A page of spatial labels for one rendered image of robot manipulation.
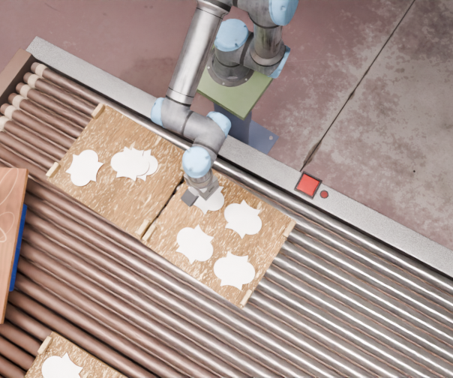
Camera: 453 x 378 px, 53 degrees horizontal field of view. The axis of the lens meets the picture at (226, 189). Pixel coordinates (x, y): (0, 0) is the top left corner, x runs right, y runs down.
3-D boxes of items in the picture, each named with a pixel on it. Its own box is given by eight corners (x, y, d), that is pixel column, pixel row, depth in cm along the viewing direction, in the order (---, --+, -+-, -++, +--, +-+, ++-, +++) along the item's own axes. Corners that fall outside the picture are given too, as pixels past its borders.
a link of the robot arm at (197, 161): (216, 149, 121) (202, 177, 119) (217, 162, 132) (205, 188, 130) (190, 138, 122) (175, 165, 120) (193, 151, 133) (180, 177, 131)
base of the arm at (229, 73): (229, 38, 179) (229, 24, 169) (258, 62, 176) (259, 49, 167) (203, 65, 176) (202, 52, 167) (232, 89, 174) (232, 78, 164)
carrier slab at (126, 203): (104, 104, 172) (103, 102, 170) (196, 158, 165) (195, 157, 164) (47, 180, 165) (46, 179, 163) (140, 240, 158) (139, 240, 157)
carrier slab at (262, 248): (198, 161, 165) (198, 160, 163) (296, 222, 158) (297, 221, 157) (142, 242, 158) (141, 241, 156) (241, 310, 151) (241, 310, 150)
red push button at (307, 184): (304, 175, 163) (304, 173, 162) (319, 182, 162) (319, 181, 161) (295, 189, 162) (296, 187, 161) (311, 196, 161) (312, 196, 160)
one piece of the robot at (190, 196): (168, 182, 133) (175, 196, 148) (190, 202, 131) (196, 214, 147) (196, 154, 135) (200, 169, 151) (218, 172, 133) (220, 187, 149)
